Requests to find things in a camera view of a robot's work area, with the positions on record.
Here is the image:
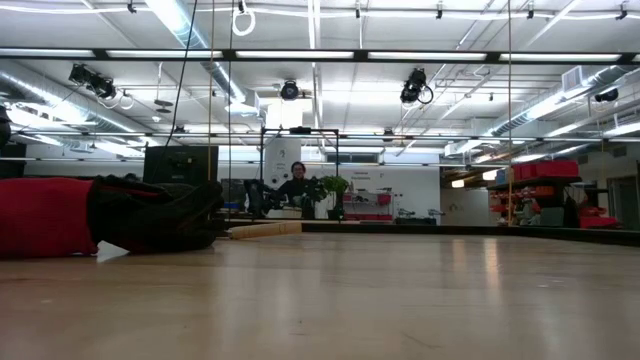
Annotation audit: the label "red and black garden glove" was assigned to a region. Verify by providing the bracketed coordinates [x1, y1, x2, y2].
[0, 174, 226, 260]

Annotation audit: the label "tall green potted plant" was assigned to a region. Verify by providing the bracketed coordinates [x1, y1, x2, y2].
[319, 174, 351, 221]

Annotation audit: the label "person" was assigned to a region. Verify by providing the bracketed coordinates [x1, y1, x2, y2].
[274, 160, 322, 211]

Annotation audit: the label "white pillar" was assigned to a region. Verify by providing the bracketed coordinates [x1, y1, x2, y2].
[263, 102, 304, 220]

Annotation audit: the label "black rig crossbar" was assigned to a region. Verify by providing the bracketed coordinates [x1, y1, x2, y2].
[0, 47, 640, 65]

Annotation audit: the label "black monitor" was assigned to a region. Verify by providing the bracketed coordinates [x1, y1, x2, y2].
[142, 145, 220, 185]

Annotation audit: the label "black storage shelf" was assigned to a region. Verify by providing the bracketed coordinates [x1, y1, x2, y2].
[487, 175, 584, 229]

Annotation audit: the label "large red storage bins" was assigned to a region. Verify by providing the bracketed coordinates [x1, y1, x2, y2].
[512, 159, 580, 182]

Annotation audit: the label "black box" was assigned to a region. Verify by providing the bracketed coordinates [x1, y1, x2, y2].
[0, 143, 27, 180]

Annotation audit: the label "neighbouring station black frame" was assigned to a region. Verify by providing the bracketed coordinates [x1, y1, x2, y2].
[258, 127, 341, 221]

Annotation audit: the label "thin black cord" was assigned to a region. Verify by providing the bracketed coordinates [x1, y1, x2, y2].
[227, 0, 234, 221]

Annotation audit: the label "yellow cord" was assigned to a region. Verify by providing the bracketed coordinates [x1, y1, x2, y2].
[207, 0, 216, 186]

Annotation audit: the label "black aluminium table frame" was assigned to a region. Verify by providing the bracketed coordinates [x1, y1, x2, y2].
[219, 218, 640, 247]

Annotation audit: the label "white cable loop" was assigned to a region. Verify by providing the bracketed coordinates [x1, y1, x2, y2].
[231, 0, 257, 37]

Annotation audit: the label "black drop cable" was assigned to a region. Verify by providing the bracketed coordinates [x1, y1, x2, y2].
[163, 0, 200, 149]

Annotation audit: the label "silver ventilation duct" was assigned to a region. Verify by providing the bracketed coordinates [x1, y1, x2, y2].
[147, 0, 261, 116]
[0, 59, 136, 134]
[492, 64, 640, 137]

